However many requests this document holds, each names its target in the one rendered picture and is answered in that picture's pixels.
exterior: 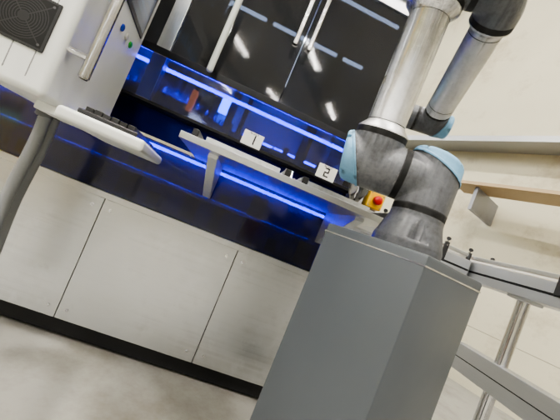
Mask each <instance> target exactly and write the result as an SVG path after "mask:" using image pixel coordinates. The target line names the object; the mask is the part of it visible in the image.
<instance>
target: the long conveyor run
mask: <svg viewBox="0 0 560 420"><path fill-rule="evenodd" d="M468 251H469V254H468V257H466V256H463V255H462V254H460V253H459V255H458V256H460V257H462V258H466V259H467V260H469V261H472V264H471V266H470V268H469V271H468V273H467V276H469V277H470V278H473V279H475V280H476V281H478V282H480V283H481V284H482V287H485V288H489V289H492V290H494V291H497V292H500V293H504V294H508V293H510V294H513V295H516V296H519V297H521V298H526V299H528V300H530V301H532V302H535V303H537V304H540V305H542V306H544V307H545V308H550V309H553V310H556V311H559V312H560V274H556V273H552V272H544V271H541V270H537V269H532V268H529V267H521V266H517V265H513V264H509V263H505V262H498V261H495V258H490V260H489V259H486V258H481V257H474V256H472V252H473V249H472V248H469V250H468ZM453 253H454V252H453ZM454 254H456V253H454ZM456 255H457V254H456ZM479 263H480V264H479ZM486 265H487V266H486ZM500 268H501V269H500ZM504 269H505V270H504ZM525 274H526V275H525ZM528 275H529V276H528ZM532 276H533V277H532ZM546 279H547V280H546ZM549 280H551V281H549Z"/></svg>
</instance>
